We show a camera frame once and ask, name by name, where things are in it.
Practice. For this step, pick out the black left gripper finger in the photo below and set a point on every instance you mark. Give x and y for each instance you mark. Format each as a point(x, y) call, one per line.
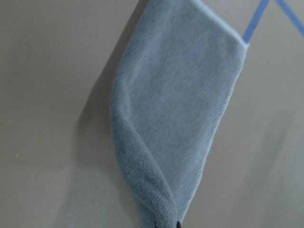
point(178, 225)

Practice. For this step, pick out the pink towel white edge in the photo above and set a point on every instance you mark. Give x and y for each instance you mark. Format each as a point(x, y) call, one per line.
point(171, 89)

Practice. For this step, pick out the blue tape strip crosswise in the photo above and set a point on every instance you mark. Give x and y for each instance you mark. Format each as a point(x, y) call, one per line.
point(291, 15)

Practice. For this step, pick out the blue tape strip lengthwise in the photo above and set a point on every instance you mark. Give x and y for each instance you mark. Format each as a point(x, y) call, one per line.
point(255, 20)

